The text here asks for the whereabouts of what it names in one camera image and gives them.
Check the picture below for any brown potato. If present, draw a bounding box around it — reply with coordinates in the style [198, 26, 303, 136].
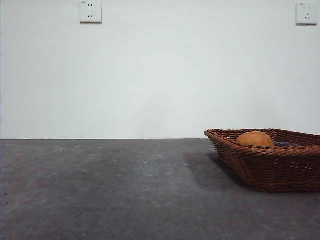
[235, 131, 275, 148]

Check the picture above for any brown wicker basket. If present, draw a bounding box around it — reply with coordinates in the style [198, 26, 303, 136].
[203, 128, 320, 194]

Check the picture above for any purple eggplant with green stem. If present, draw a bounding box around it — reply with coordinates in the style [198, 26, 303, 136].
[272, 141, 299, 147]

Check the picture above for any white wall socket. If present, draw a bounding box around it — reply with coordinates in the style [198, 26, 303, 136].
[295, 1, 318, 26]
[79, 0, 103, 25]

